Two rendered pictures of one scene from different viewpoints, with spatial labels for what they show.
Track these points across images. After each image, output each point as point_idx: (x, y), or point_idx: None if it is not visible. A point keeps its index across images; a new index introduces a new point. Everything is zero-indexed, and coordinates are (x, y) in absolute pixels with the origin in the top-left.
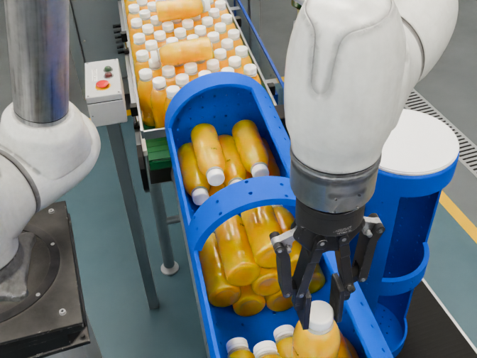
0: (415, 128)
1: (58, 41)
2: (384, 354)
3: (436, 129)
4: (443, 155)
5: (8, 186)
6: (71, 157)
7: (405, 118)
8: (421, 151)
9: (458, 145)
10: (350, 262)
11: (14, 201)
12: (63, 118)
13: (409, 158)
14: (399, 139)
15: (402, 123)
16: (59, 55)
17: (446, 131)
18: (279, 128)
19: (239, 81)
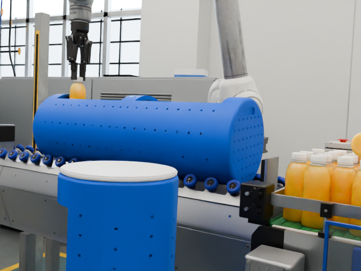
0: (116, 170)
1: (218, 36)
2: (55, 103)
3: (94, 172)
4: (72, 165)
5: (215, 93)
6: (220, 96)
7: (135, 173)
8: (94, 165)
9: (62, 170)
10: None
11: (213, 100)
12: (225, 78)
13: (101, 163)
14: (122, 166)
15: (132, 171)
16: (219, 43)
17: (82, 172)
18: (176, 107)
19: (230, 99)
